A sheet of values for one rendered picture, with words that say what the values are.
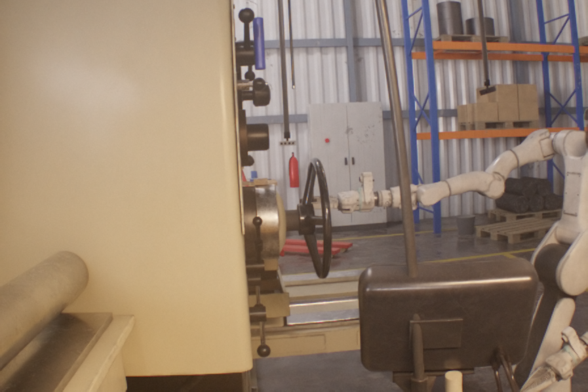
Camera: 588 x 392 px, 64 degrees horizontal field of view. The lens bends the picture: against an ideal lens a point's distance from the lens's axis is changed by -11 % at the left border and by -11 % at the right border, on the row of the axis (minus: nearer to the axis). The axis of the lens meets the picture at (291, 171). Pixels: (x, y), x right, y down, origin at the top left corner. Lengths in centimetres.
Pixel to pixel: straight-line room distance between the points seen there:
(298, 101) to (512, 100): 363
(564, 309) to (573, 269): 16
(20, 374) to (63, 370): 7
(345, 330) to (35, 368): 168
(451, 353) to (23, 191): 93
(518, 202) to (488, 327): 801
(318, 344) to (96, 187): 149
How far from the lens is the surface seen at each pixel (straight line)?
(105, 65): 109
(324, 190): 145
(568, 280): 185
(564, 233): 195
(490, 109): 865
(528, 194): 909
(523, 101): 897
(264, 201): 150
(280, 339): 231
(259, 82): 124
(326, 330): 233
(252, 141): 130
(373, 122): 863
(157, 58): 107
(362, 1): 957
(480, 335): 104
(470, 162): 987
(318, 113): 845
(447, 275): 96
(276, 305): 207
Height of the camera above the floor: 154
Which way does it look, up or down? 3 degrees down
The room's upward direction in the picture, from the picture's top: 3 degrees counter-clockwise
